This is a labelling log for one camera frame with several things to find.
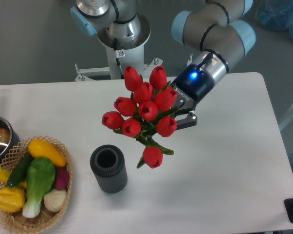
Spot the white garlic bulb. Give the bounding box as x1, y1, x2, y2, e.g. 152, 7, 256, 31
43, 189, 67, 212

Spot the yellow squash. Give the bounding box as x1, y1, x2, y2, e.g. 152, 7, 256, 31
28, 139, 67, 168

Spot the blue plastic bag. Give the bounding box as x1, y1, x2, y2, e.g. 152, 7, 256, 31
256, 0, 293, 41

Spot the dark grey ribbed vase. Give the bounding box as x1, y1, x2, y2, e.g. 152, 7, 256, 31
90, 144, 128, 194

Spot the dark green cucumber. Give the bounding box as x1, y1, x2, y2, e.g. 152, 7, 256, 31
7, 151, 34, 188

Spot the yellow bell pepper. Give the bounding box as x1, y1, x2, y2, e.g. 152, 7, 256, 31
0, 187, 25, 213

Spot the woven wicker basket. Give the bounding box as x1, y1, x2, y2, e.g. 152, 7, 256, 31
0, 136, 73, 234

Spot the red tulip bouquet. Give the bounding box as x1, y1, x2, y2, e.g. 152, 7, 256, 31
101, 66, 178, 169

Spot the small yellow banana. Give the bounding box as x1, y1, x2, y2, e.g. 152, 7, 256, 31
0, 166, 27, 189

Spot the green bok choy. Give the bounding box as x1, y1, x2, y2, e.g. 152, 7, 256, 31
22, 157, 55, 218

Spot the purple radish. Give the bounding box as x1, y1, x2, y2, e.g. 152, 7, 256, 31
54, 168, 70, 190

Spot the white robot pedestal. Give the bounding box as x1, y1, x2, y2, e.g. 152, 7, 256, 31
74, 12, 194, 82

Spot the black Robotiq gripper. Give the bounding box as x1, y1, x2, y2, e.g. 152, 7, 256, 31
171, 64, 214, 130

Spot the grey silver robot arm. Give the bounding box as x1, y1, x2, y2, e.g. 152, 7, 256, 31
70, 0, 256, 129

